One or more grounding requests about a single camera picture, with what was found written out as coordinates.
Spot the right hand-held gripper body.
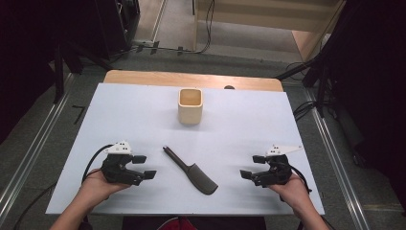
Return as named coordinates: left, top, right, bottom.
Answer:
left=255, top=144, right=304, bottom=188

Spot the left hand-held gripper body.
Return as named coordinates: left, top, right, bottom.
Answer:
left=101, top=139, right=144, bottom=187

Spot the beige square cup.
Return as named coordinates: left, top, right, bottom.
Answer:
left=177, top=87, right=205, bottom=126

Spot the person's right hand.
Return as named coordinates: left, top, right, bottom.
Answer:
left=268, top=173, right=313, bottom=213

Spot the person's left hand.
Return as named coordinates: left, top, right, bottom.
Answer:
left=77, top=169, right=132, bottom=211

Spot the white board sheet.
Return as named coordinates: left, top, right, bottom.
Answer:
left=45, top=82, right=326, bottom=216

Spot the person's lap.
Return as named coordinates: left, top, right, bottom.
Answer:
left=122, top=216, right=268, bottom=230

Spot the black metal stand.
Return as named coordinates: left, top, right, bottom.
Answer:
left=52, top=39, right=113, bottom=104
left=276, top=57, right=334, bottom=119

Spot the black cabinet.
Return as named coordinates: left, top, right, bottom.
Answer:
left=95, top=0, right=142, bottom=59

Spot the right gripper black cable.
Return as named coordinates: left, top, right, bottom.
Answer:
left=280, top=162, right=314, bottom=203

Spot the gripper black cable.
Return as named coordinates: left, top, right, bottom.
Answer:
left=12, top=144, right=115, bottom=230
left=280, top=162, right=314, bottom=203

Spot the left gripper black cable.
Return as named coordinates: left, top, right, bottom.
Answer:
left=12, top=144, right=115, bottom=230

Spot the metal floor rail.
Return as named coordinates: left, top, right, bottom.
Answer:
left=303, top=87, right=372, bottom=230
left=0, top=72, right=77, bottom=222

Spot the black floor cable bundle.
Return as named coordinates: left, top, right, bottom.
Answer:
left=292, top=100, right=321, bottom=122

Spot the thin black hanging cable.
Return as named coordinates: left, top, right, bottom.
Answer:
left=191, top=0, right=216, bottom=55

